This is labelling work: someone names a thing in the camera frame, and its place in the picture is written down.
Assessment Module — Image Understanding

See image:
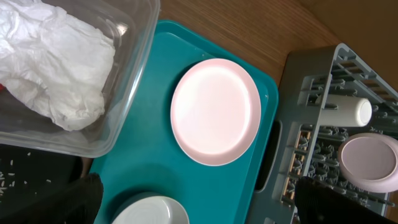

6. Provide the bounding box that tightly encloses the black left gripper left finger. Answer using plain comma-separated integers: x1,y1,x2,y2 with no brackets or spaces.
1,173,104,224

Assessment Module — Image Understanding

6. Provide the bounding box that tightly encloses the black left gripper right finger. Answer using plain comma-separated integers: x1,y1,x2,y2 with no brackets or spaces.
294,177,394,224

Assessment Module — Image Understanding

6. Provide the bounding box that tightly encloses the grey bowl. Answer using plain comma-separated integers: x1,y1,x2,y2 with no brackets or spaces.
111,192,190,224

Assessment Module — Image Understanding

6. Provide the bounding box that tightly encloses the pale green cup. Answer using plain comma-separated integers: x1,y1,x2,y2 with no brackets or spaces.
318,95,373,128

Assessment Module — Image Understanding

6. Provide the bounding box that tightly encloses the red snack wrapper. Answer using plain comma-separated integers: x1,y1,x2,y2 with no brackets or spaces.
0,84,6,92

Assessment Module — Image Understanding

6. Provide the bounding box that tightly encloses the large pink plate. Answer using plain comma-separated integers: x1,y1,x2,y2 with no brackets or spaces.
170,58,262,166

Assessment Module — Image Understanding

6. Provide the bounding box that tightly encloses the white napkin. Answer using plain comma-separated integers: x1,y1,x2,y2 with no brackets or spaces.
1,1,116,131

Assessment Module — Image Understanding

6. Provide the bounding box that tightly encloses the grey dishwasher rack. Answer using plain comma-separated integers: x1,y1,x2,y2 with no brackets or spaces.
246,44,397,223

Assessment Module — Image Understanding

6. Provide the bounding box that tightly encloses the black tray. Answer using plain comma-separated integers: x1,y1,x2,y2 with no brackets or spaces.
1,144,83,218

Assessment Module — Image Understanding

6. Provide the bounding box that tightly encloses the teal plastic tray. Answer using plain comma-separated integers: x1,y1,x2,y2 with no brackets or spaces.
91,20,279,224

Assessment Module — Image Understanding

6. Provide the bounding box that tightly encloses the clear plastic bin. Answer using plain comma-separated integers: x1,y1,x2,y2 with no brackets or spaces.
1,0,160,158

